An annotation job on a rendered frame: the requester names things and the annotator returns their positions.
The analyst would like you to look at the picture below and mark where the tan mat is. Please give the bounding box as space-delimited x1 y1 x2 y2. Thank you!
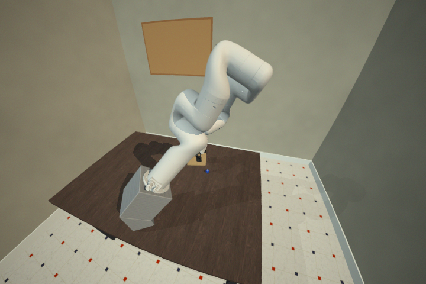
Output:
187 153 206 166

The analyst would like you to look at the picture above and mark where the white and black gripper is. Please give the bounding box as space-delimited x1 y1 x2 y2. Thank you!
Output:
195 145 207 162

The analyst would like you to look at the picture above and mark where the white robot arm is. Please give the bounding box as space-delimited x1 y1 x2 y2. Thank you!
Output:
143 40 273 193

